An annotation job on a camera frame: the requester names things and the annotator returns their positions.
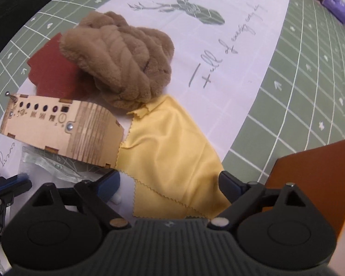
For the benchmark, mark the wooden radio box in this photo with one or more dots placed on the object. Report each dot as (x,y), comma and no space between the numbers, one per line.
(79,130)

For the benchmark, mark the green grid tablecloth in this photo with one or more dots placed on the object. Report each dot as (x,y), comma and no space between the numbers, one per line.
(299,77)

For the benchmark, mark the dark red sponge block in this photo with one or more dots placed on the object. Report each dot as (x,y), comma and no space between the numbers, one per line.
(55,76)

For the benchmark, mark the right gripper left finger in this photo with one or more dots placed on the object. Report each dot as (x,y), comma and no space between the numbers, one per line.
(94,196)

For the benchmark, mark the brown plush knot toy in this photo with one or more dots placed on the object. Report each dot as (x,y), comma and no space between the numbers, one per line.
(130,65)

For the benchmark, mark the clear bubble wrap bag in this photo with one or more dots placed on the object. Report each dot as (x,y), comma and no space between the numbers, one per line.
(61,167)

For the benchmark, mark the yellow microfiber cloth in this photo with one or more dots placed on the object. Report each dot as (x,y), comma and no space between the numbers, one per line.
(174,166)

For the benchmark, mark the orange cardboard storage box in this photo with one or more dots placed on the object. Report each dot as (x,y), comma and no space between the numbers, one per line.
(320,174)

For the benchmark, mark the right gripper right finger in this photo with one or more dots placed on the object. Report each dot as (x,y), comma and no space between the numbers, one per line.
(243,198)

